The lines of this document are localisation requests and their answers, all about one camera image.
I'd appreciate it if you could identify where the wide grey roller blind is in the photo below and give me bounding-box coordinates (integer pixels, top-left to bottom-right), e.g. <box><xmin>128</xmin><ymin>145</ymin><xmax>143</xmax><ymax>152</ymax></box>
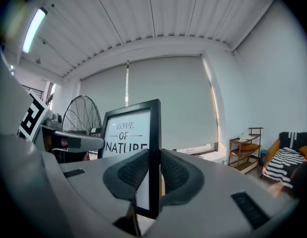
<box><xmin>127</xmin><ymin>56</ymin><xmax>220</xmax><ymax>151</ymax></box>

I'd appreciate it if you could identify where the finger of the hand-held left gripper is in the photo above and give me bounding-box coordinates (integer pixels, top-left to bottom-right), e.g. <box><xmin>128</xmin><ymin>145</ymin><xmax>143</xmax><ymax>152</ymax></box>
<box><xmin>53</xmin><ymin>130</ymin><xmax>105</xmax><ymax>154</ymax></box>

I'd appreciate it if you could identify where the orange cushion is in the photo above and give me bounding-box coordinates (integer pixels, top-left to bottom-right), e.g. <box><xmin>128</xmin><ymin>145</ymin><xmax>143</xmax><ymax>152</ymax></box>
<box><xmin>239</xmin><ymin>143</ymin><xmax>261</xmax><ymax>152</ymax></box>

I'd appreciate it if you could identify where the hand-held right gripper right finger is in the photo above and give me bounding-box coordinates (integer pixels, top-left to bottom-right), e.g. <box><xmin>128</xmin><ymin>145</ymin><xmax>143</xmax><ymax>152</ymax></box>
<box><xmin>160</xmin><ymin>148</ymin><xmax>205</xmax><ymax>212</ymax></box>

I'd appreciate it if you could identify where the black standing fan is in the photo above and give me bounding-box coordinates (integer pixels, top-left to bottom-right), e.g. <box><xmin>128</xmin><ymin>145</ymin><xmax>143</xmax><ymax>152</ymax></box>
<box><xmin>61</xmin><ymin>95</ymin><xmax>103</xmax><ymax>136</ymax></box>

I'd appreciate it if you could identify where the white cloth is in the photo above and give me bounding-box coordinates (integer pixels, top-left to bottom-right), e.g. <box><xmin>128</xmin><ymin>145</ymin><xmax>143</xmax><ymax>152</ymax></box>
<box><xmin>237</xmin><ymin>132</ymin><xmax>253</xmax><ymax>143</ymax></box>

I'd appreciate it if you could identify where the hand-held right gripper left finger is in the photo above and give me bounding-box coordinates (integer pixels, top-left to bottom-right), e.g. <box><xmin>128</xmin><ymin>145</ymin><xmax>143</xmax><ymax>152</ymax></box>
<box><xmin>103</xmin><ymin>148</ymin><xmax>150</xmax><ymax>237</ymax></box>

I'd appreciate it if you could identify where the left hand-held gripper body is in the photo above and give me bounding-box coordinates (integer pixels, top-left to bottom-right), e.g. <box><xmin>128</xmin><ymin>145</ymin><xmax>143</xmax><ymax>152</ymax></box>
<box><xmin>17</xmin><ymin>90</ymin><xmax>64</xmax><ymax>156</ymax></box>

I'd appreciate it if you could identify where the black white striped blanket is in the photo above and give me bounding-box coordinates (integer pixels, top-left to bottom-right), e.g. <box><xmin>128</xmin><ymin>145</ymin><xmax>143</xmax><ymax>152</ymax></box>
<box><xmin>263</xmin><ymin>131</ymin><xmax>307</xmax><ymax>189</ymax></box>

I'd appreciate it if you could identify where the fluorescent ceiling tube light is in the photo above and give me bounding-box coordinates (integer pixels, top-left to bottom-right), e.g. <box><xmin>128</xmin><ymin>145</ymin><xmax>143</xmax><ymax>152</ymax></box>
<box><xmin>21</xmin><ymin>6</ymin><xmax>49</xmax><ymax>55</ymax></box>

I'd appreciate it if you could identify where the narrow grey roller blind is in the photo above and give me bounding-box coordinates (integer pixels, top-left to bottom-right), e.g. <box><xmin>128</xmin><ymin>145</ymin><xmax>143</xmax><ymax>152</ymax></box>
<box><xmin>79</xmin><ymin>62</ymin><xmax>129</xmax><ymax>133</ymax></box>

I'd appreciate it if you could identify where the black picture frame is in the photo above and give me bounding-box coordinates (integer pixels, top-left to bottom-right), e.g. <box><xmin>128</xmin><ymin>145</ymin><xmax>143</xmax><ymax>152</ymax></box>
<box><xmin>98</xmin><ymin>99</ymin><xmax>162</xmax><ymax>220</ymax></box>

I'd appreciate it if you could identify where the wooden shelf rack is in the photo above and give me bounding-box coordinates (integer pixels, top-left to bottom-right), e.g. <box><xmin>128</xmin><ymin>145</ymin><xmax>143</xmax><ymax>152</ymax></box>
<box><xmin>228</xmin><ymin>127</ymin><xmax>264</xmax><ymax>176</ymax></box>

